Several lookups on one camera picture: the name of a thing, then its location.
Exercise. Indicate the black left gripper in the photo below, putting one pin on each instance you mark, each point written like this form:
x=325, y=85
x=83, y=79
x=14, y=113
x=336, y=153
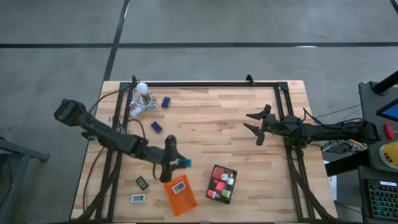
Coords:
x=169, y=155

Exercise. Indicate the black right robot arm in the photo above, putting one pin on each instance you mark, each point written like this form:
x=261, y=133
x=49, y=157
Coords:
x=326, y=130

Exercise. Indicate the flat dark blue disc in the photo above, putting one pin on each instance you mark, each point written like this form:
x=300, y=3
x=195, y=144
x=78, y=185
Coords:
x=166, y=102

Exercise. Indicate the black aluminium table frame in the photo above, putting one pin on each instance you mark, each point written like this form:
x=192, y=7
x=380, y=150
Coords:
x=202, y=84

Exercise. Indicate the red mouse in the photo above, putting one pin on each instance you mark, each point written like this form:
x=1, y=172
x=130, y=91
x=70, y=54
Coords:
x=389, y=131

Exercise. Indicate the light green wall charger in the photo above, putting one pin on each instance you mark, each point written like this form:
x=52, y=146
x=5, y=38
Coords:
x=224, y=177

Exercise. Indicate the dark blue small box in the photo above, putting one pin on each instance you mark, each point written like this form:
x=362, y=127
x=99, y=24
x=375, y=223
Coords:
x=156, y=127

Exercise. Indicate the white digital clock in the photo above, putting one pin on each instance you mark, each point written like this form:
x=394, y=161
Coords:
x=179, y=187
x=138, y=198

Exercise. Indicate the white power adapter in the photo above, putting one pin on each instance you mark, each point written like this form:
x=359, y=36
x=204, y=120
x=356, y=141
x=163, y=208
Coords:
x=137, y=111

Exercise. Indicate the black bar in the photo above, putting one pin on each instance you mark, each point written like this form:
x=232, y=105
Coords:
x=348, y=163

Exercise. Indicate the orange plastic basket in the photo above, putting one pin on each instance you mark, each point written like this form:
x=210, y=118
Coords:
x=185, y=202

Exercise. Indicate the white paper sheet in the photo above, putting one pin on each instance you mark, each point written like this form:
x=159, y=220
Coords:
x=332, y=186

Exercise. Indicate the white light bulb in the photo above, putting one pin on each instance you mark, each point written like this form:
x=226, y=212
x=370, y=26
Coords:
x=142, y=88

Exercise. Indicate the backlit keyboard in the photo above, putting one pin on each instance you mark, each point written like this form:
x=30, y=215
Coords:
x=384, y=199

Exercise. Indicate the grey side desk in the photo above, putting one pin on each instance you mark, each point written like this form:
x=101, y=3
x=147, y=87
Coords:
x=370, y=102

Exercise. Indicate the black pole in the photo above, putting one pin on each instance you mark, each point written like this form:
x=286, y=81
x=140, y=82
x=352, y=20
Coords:
x=385, y=83

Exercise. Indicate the grey wall charger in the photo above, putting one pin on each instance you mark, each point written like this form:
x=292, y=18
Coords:
x=230, y=181

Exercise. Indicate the grey cart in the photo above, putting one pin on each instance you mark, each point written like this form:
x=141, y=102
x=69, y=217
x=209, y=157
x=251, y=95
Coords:
x=18, y=155

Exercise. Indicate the teal digital clock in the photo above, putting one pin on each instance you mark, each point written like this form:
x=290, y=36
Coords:
x=186, y=162

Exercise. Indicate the black digital clock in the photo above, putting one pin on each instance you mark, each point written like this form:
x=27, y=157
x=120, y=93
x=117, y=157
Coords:
x=142, y=183

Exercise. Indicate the black plastic basket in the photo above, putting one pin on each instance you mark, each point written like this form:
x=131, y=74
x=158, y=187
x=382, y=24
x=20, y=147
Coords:
x=233, y=172

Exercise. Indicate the tablet screen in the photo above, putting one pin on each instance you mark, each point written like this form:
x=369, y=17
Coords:
x=390, y=111

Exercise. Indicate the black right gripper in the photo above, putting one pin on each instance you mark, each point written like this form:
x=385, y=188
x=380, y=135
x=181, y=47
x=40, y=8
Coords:
x=269, y=126

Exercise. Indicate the pinkish red wall charger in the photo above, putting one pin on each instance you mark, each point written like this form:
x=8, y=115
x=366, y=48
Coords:
x=211, y=194

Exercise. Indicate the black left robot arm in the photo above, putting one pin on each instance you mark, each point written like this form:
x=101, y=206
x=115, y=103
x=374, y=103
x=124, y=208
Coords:
x=99, y=130

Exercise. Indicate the yellow round object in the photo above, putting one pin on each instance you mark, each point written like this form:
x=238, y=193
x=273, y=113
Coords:
x=390, y=154

